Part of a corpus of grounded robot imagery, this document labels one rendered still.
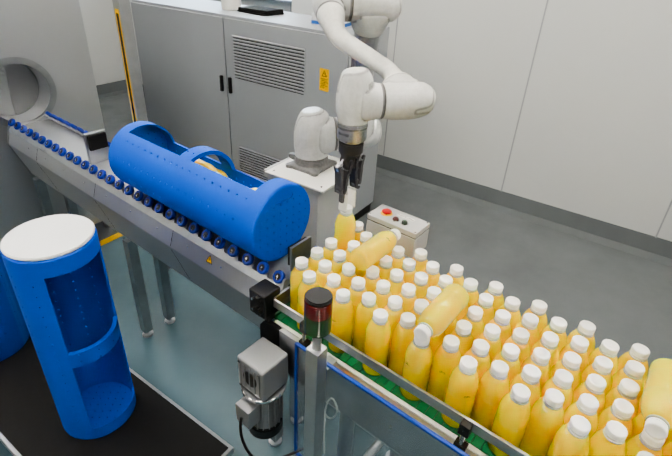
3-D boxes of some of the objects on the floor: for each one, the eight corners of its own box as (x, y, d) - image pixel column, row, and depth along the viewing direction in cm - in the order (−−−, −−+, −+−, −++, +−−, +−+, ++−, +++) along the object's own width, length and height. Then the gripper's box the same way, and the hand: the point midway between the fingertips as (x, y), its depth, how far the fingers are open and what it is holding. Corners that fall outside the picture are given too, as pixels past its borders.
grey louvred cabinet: (195, 145, 496) (180, -5, 426) (372, 209, 394) (389, 26, 324) (152, 161, 457) (127, -1, 386) (335, 237, 354) (346, 35, 284)
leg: (171, 316, 274) (156, 223, 244) (177, 320, 271) (163, 227, 240) (162, 321, 270) (146, 228, 239) (168, 326, 267) (152, 232, 236)
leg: (149, 329, 264) (131, 234, 234) (155, 334, 261) (137, 238, 231) (140, 334, 260) (120, 239, 230) (146, 339, 257) (126, 243, 227)
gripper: (357, 130, 149) (352, 196, 161) (323, 144, 138) (321, 214, 149) (377, 136, 145) (370, 203, 157) (344, 151, 134) (339, 222, 145)
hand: (347, 199), depth 151 cm, fingers closed on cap, 4 cm apart
